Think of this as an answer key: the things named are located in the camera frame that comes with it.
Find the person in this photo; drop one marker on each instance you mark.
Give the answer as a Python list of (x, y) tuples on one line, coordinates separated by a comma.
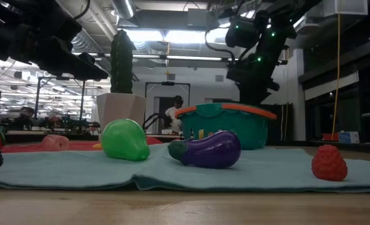
[(174, 115), (26, 115)]

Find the tall green cactus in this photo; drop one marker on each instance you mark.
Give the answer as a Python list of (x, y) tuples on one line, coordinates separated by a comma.
[(121, 62)]

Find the dark cabinet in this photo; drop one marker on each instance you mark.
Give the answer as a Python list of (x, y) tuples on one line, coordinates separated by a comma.
[(285, 122)]

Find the red toy raspberry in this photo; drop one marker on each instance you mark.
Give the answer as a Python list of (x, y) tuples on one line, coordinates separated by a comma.
[(329, 164)]

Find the small yellow toy piece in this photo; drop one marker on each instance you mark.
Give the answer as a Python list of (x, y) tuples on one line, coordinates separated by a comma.
[(97, 146)]

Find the background black robot arm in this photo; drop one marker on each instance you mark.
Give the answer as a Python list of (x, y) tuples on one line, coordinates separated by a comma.
[(152, 120)]

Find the red cloth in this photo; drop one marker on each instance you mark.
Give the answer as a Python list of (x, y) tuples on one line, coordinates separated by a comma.
[(78, 146)]

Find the pink toy meat piece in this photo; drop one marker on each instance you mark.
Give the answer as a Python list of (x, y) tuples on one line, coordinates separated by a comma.
[(54, 143)]

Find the light blue cloth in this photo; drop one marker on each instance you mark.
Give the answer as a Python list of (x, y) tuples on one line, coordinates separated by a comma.
[(63, 170)]

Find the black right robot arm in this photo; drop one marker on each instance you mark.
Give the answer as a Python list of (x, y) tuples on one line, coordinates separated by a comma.
[(278, 28)]

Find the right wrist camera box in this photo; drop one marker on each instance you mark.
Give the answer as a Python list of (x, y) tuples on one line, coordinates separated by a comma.
[(242, 32)]

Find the silver ventilation duct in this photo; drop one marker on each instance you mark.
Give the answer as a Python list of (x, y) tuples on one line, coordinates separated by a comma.
[(124, 7)]

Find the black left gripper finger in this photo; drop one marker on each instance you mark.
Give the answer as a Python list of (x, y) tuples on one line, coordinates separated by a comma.
[(86, 72), (86, 58)]

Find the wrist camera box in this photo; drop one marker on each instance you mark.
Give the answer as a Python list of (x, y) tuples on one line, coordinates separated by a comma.
[(67, 31), (242, 32)]

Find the black gantry frame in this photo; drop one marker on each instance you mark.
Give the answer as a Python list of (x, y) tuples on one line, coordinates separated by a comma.
[(167, 83)]

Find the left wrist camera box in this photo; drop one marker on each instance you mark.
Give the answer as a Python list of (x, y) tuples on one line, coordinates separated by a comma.
[(67, 31)]

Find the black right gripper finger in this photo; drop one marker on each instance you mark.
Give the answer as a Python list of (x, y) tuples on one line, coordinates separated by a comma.
[(255, 97)]

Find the red bin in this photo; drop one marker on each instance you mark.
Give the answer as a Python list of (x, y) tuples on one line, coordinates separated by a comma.
[(329, 137)]

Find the green toy pear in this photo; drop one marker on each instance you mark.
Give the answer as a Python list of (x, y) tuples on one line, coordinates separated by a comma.
[(124, 140)]

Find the teal basket with orange rim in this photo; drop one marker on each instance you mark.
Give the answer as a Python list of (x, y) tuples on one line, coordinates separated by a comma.
[(250, 125)]

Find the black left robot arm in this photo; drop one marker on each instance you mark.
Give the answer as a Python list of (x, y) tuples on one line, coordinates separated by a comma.
[(19, 22)]

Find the blue and white box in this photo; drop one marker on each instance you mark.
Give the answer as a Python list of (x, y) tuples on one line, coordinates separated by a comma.
[(349, 137)]

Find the purple toy eggplant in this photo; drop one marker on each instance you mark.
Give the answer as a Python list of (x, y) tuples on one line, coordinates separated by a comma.
[(211, 151)]

